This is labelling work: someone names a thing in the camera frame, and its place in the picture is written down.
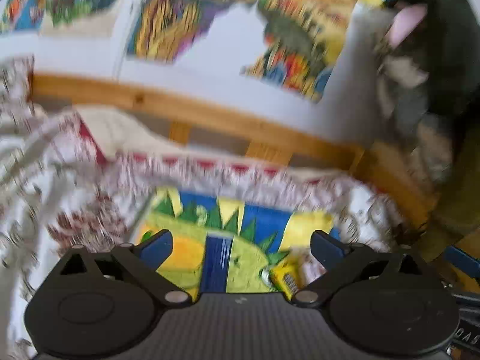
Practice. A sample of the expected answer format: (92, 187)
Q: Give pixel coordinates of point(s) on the anime girl drawing poster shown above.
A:
(22, 15)

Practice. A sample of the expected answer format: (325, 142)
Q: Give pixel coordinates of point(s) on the yellow snack packet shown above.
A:
(285, 277)

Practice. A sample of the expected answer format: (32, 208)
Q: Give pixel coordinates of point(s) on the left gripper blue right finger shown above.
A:
(328, 249)

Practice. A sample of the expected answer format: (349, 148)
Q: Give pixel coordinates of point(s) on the navy blue long snack packet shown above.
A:
(215, 266)

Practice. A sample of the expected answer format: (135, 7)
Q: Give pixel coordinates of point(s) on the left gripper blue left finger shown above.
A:
(155, 250)

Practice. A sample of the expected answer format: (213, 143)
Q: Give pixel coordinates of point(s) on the floral satin bed cover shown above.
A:
(59, 189)

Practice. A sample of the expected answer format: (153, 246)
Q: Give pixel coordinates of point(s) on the swirly colourful drawing poster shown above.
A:
(166, 28)

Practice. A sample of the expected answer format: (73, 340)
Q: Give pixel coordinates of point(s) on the blond boy drawing poster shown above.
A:
(80, 18)

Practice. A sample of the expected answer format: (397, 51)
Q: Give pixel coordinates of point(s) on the cream pillow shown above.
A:
(117, 131)

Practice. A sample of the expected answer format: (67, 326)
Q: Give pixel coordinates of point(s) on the hanging dark clothes pile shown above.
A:
(428, 91)

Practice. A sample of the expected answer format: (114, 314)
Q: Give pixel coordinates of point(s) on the fish flower drawing poster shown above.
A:
(303, 39)

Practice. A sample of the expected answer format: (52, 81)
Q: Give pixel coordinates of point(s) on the grey tray with painted liner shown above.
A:
(262, 236)

